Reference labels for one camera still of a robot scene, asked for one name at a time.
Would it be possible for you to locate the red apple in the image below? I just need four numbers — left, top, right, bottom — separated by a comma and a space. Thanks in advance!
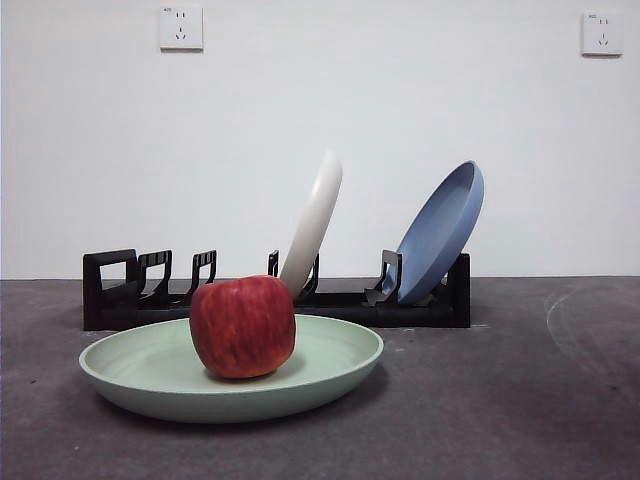
188, 273, 297, 380

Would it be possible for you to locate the green plate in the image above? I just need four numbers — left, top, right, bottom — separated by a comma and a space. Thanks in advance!
78, 314, 385, 425

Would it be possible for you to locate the white plate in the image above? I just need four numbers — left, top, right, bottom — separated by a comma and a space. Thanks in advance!
277, 150, 344, 300

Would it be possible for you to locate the blue plate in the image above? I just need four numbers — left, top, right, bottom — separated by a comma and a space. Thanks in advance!
394, 159, 485, 305

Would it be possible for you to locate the black plate rack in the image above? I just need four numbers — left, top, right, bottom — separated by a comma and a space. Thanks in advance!
82, 248, 472, 332

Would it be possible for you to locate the white wall socket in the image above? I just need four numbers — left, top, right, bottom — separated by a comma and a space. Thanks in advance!
159, 4, 205, 52
580, 11, 625, 58

